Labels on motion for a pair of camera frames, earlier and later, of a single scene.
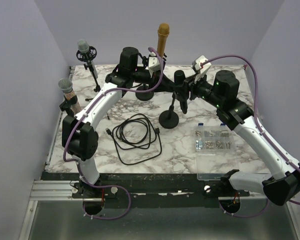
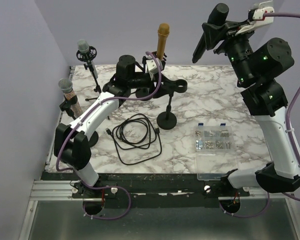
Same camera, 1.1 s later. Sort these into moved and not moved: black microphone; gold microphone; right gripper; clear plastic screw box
Moved: right gripper; black microphone
Not moved: clear plastic screw box; gold microphone
